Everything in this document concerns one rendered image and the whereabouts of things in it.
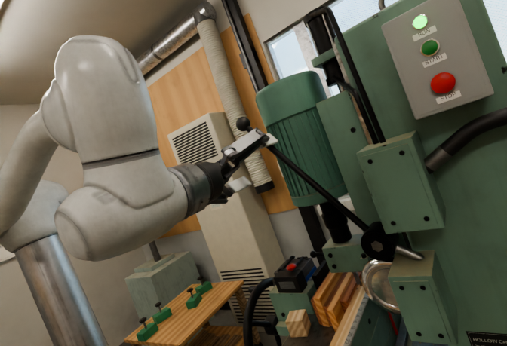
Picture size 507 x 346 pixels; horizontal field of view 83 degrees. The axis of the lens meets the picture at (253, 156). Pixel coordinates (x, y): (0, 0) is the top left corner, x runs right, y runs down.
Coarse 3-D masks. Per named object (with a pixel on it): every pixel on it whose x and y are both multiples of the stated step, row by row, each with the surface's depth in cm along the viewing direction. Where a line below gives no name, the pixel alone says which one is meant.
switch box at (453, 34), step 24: (432, 0) 41; (456, 0) 39; (384, 24) 45; (408, 24) 43; (432, 24) 41; (456, 24) 39; (408, 48) 43; (456, 48) 40; (408, 72) 44; (432, 72) 42; (456, 72) 41; (480, 72) 39; (408, 96) 45; (432, 96) 43; (480, 96) 40
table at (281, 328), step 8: (384, 312) 70; (312, 320) 74; (384, 320) 69; (280, 328) 82; (312, 328) 71; (320, 328) 70; (328, 328) 69; (376, 328) 64; (384, 328) 68; (288, 336) 72; (312, 336) 69; (320, 336) 68; (328, 336) 67; (376, 336) 63; (384, 336) 66; (288, 344) 69; (296, 344) 68; (304, 344) 67; (312, 344) 66; (320, 344) 65; (328, 344) 64; (376, 344) 62; (384, 344) 65
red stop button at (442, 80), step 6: (444, 72) 41; (432, 78) 42; (438, 78) 41; (444, 78) 41; (450, 78) 40; (432, 84) 42; (438, 84) 41; (444, 84) 41; (450, 84) 40; (438, 90) 41; (444, 90) 41
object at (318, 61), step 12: (312, 24) 65; (324, 24) 64; (312, 36) 66; (324, 36) 64; (324, 48) 64; (312, 60) 65; (324, 60) 64; (336, 60) 64; (324, 72) 66; (336, 72) 64
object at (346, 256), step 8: (328, 240) 78; (352, 240) 72; (360, 240) 70; (328, 248) 73; (336, 248) 72; (344, 248) 71; (352, 248) 69; (360, 248) 68; (328, 256) 74; (336, 256) 72; (344, 256) 71; (352, 256) 70; (360, 256) 69; (328, 264) 74; (336, 264) 73; (344, 264) 72; (352, 264) 70; (360, 264) 69; (336, 272) 73; (352, 272) 74
